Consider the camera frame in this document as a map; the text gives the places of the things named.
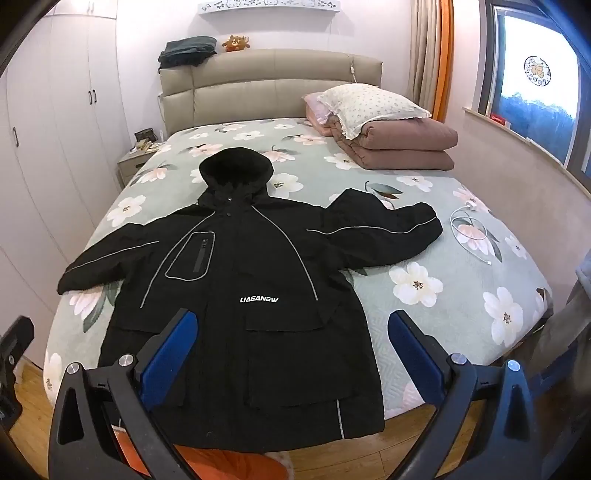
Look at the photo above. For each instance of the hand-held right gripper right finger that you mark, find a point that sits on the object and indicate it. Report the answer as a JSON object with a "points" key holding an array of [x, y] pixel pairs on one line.
{"points": [[415, 364]]}

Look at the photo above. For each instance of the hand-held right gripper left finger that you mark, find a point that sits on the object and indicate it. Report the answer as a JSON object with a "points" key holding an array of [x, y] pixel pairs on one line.
{"points": [[170, 357]]}

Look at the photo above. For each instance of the black hooded jacket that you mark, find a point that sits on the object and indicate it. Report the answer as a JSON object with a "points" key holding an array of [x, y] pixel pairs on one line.
{"points": [[258, 258]]}

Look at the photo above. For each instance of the dark folded clothes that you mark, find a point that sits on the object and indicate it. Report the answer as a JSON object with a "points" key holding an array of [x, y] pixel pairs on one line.
{"points": [[187, 51]]}

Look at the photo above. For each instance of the orange cloth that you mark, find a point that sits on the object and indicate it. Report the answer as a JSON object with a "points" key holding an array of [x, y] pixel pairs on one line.
{"points": [[217, 466]]}

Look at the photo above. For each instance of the bed with floral sheet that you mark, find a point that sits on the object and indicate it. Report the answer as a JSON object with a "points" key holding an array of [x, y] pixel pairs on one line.
{"points": [[415, 240]]}

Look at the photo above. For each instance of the wooden nightstand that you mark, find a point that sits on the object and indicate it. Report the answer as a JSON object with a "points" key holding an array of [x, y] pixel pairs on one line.
{"points": [[134, 166]]}

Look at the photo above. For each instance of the white wardrobe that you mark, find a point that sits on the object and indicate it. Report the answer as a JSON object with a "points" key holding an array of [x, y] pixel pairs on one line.
{"points": [[51, 138]]}

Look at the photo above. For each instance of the dark box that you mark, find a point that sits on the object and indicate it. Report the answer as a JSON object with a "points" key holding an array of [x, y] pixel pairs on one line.
{"points": [[144, 136]]}

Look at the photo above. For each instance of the red label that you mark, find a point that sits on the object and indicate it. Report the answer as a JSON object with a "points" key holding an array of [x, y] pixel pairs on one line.
{"points": [[500, 121]]}

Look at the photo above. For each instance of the white floral pillow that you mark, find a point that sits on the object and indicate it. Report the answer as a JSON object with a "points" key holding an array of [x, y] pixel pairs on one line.
{"points": [[369, 104]]}

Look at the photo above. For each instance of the pink pillow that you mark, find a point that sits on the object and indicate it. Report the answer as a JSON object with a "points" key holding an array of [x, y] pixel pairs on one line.
{"points": [[316, 108]]}

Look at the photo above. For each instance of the beige padded headboard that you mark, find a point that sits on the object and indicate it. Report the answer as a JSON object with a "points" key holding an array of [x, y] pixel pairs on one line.
{"points": [[258, 87]]}

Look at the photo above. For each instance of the window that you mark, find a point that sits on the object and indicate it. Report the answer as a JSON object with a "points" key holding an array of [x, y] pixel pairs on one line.
{"points": [[535, 92]]}

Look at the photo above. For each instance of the beige and orange curtain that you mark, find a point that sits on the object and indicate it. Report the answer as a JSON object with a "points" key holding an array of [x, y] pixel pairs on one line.
{"points": [[431, 55]]}

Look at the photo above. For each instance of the round window sticker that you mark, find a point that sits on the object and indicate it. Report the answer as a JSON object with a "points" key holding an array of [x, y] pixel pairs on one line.
{"points": [[537, 70]]}

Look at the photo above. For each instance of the brown plush toy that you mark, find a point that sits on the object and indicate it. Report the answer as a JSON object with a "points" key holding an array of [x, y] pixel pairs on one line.
{"points": [[236, 43]]}

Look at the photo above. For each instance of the white wall shelf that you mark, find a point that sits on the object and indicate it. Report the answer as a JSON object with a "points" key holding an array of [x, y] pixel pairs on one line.
{"points": [[268, 6]]}

